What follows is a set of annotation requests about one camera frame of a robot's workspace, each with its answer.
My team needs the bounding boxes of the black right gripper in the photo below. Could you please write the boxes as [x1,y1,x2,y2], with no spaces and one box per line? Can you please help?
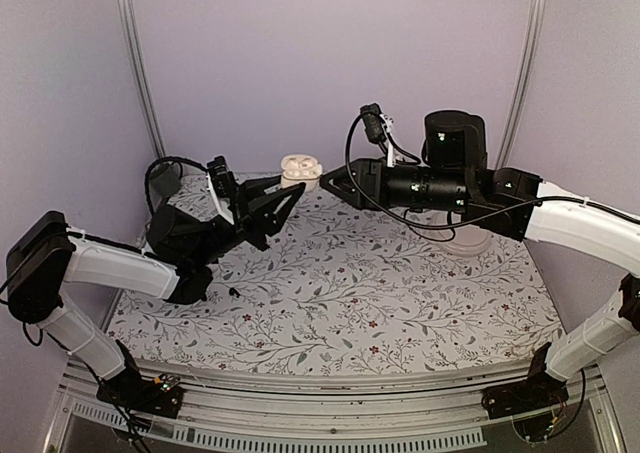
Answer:
[317,158,470,214]

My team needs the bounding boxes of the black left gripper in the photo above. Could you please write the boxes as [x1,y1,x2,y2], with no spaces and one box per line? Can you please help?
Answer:
[189,173,303,267]

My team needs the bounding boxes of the white earbud charging case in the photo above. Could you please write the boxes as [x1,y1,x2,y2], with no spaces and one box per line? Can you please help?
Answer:
[280,154,323,192]

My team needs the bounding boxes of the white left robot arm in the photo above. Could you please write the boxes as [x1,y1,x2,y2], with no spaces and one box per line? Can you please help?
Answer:
[1,174,305,407]

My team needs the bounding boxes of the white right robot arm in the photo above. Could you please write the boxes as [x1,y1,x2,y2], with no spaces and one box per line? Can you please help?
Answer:
[320,104,639,409]

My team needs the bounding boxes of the floral patterned table mat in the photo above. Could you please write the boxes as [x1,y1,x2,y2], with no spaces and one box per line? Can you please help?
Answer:
[107,190,563,376]

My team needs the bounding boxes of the grey mug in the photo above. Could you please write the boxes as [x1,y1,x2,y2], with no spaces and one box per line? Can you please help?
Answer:
[149,163,181,199]

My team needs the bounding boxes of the beige round plate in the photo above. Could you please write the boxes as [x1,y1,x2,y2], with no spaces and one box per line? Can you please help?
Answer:
[440,225,493,257]

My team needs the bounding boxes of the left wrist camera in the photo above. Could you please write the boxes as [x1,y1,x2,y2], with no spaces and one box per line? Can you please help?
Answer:
[206,156,236,225]

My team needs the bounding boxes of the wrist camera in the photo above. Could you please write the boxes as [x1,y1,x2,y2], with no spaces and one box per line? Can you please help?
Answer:
[360,103,395,168]
[206,156,236,225]

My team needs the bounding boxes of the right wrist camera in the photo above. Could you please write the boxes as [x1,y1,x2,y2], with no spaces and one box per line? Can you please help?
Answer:
[360,103,395,168]

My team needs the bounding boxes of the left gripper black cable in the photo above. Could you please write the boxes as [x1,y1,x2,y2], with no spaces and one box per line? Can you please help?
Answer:
[143,156,211,219]

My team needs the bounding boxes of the right aluminium frame post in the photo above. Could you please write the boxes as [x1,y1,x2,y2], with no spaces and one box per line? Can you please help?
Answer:
[495,0,546,169]

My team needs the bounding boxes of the aluminium frame post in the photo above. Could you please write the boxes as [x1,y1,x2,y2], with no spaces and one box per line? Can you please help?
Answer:
[495,0,546,169]
[116,0,166,158]

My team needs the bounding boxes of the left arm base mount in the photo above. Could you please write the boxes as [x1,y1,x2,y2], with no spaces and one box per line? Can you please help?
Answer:
[96,357,184,419]

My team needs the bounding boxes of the aluminium front rail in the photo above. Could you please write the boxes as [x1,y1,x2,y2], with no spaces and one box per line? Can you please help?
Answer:
[47,357,621,453]

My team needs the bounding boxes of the left aluminium frame post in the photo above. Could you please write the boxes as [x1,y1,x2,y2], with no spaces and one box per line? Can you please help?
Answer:
[116,0,166,158]

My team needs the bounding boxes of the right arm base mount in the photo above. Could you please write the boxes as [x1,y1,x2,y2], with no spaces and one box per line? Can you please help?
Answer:
[481,342,569,419]

